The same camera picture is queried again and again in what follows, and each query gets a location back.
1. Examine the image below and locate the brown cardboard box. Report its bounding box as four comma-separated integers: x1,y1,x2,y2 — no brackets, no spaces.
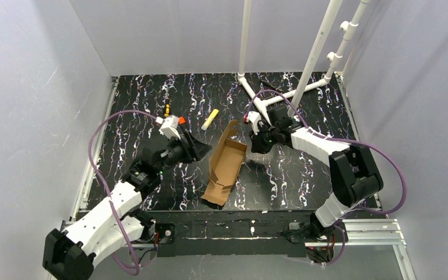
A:
201,120,247,206

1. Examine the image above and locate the yellow white marker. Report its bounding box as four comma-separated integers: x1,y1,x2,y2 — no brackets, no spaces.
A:
201,109,219,131

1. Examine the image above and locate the orange black marker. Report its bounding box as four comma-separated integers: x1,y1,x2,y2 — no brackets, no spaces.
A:
178,117,187,125

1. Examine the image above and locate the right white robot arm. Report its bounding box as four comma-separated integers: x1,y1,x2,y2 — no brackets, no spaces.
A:
244,107,383,241

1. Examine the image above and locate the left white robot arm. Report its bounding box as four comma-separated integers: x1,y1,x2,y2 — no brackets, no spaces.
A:
42,131,212,279

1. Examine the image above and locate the yellow black screwdriver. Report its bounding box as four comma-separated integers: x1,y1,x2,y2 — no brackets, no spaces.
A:
163,98,171,117

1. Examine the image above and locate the aluminium base frame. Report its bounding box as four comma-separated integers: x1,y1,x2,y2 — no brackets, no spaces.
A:
48,77,418,280

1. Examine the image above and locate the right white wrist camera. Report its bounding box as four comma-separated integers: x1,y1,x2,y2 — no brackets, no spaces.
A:
244,111,262,135

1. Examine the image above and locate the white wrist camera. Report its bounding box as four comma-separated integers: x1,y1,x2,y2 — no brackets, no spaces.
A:
156,115,181,140
244,111,262,135

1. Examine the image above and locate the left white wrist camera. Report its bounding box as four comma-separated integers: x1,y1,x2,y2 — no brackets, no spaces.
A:
156,115,181,140

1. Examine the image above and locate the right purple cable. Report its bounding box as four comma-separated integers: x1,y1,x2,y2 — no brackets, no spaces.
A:
247,89,408,267

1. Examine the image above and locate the purple cable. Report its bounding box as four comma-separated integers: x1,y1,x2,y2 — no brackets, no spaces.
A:
247,89,408,267
87,110,159,277

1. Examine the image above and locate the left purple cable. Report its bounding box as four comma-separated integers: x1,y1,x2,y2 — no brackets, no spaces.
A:
87,110,159,277

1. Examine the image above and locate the white PVC pipe frame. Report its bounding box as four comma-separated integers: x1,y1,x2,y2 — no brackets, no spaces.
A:
237,0,372,123

